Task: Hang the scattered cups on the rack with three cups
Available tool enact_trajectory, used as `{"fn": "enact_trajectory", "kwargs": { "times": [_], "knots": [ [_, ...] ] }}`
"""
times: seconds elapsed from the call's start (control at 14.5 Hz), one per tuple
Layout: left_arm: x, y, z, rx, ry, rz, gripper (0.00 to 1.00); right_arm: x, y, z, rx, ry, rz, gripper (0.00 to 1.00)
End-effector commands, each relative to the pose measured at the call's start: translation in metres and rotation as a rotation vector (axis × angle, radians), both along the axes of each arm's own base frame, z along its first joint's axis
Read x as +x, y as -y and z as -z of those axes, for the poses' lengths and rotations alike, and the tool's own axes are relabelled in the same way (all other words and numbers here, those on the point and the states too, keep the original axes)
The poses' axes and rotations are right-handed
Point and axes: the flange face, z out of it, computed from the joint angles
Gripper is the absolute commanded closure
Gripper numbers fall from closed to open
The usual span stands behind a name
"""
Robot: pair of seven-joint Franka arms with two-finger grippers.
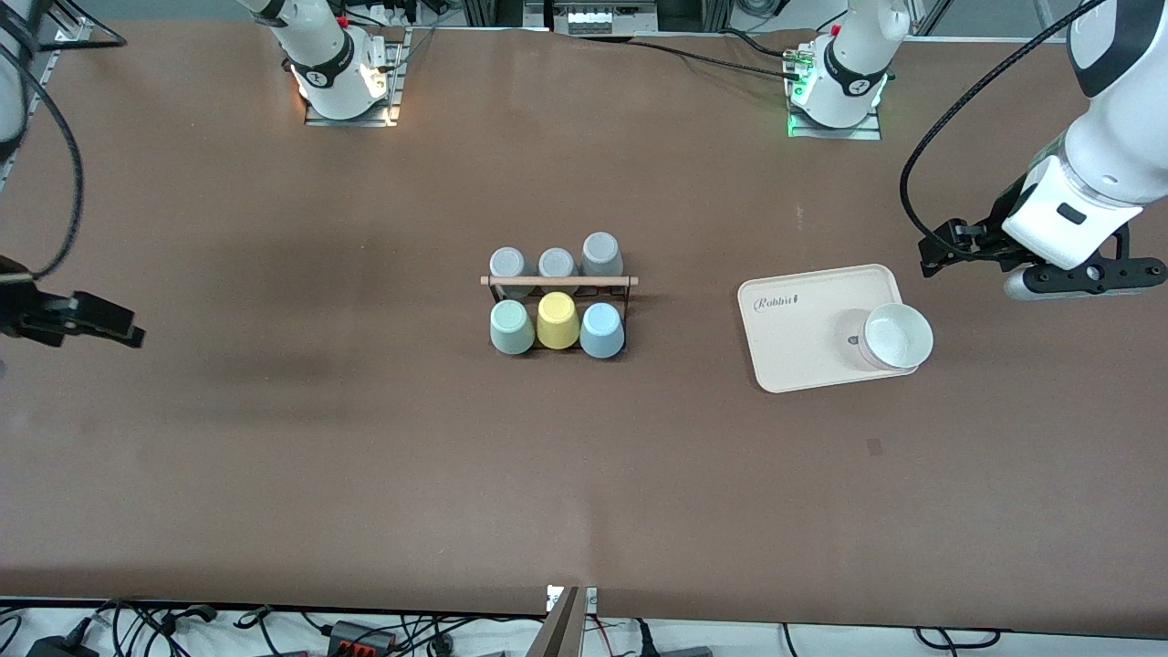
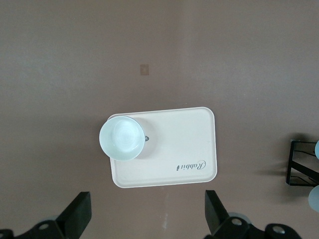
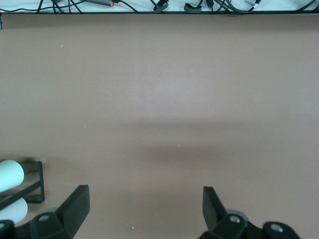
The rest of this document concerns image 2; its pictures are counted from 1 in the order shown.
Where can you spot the white bowl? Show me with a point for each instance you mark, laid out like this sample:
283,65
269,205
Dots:
122,138

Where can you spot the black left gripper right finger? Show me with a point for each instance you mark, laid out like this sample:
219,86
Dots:
215,214

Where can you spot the grey plastic cup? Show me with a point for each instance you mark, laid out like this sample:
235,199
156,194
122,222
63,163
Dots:
315,199

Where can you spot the beige Rabbit tray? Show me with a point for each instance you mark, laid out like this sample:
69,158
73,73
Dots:
179,139

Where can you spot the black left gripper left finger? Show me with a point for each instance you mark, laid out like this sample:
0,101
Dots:
74,214

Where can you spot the light blue plastic cup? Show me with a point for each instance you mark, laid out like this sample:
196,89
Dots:
317,149

